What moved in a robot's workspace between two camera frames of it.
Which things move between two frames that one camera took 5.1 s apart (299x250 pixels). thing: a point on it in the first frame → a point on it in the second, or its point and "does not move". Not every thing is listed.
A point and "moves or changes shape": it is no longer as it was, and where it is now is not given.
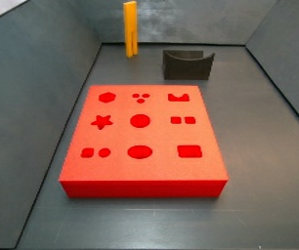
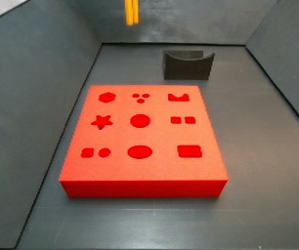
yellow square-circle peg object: x=132 y=49 moves or changes shape
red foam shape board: x=145 y=144 does not move
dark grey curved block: x=187 y=64 does not move
